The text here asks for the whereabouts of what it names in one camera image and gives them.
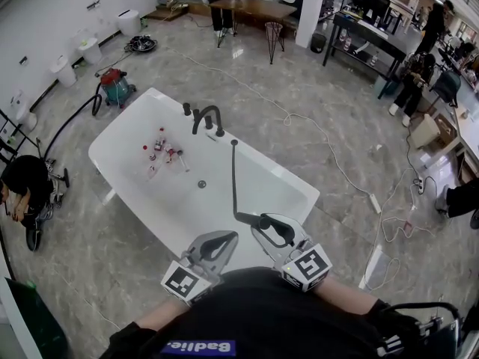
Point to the black handheld shower head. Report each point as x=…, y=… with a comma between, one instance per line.
x=250, y=218

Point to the black trash can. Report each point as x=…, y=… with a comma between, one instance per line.
x=318, y=42

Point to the black faucet knob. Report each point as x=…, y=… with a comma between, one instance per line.
x=186, y=109
x=197, y=114
x=208, y=122

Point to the person's left forearm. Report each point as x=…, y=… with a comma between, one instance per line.
x=164, y=314

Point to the person's black shirt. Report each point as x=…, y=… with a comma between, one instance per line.
x=269, y=312

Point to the person's right forearm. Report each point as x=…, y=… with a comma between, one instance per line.
x=344, y=292

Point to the white round bin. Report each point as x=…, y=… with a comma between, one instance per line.
x=64, y=71
x=90, y=51

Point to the black workbench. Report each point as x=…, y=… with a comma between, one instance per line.
x=366, y=36

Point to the wooden table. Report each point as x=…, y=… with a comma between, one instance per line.
x=254, y=6

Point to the white desk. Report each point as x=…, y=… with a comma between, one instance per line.
x=467, y=125

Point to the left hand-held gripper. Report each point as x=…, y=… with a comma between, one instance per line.
x=185, y=280

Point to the black curved faucet spout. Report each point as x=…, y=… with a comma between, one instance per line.
x=213, y=112

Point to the black metal rack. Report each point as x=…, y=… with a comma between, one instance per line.
x=9, y=137

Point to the cardboard box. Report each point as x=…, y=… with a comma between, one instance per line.
x=426, y=131

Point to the red and green vacuum cleaner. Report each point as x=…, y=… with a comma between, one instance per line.
x=116, y=86

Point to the teal office chair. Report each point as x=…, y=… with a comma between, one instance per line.
x=447, y=84

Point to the white bathtub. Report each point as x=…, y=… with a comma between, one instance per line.
x=168, y=200

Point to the white power strip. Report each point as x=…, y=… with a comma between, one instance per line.
x=375, y=203

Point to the wooden platform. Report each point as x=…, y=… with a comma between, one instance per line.
x=166, y=11

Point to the clear plastic tube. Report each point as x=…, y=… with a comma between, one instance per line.
x=184, y=164

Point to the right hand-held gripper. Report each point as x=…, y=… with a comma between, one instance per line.
x=308, y=266

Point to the bathtub drain plug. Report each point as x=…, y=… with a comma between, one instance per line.
x=202, y=184

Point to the black shower head holder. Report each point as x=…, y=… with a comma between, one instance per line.
x=234, y=142

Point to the clear plastic bottle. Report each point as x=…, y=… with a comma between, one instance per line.
x=153, y=171

